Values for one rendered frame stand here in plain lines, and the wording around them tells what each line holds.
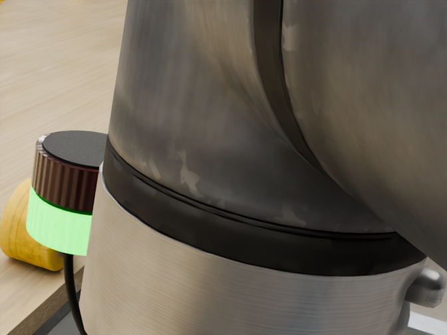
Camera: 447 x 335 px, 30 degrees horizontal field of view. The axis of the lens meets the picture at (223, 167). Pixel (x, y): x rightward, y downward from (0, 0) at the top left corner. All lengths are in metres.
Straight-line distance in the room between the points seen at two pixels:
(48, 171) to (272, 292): 0.26
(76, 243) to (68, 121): 0.82
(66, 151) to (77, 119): 0.83
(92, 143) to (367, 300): 0.28
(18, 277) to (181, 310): 0.63
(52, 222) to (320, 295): 0.26
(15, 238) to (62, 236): 0.37
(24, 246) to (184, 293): 0.62
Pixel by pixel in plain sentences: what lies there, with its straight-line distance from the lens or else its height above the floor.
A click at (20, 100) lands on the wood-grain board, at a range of 1.32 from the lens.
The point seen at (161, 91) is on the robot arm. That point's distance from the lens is 0.18.
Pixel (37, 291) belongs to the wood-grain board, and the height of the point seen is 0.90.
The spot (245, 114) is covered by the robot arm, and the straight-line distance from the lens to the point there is 0.17.
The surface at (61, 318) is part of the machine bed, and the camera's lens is 0.95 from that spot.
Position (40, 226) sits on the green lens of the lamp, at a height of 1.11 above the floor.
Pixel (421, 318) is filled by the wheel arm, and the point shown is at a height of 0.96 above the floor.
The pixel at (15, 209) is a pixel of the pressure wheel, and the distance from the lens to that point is 0.80.
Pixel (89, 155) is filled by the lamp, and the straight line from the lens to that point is 0.44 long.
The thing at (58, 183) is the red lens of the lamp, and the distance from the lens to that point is 0.43.
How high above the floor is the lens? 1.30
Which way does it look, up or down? 20 degrees down
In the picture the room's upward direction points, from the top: 12 degrees clockwise
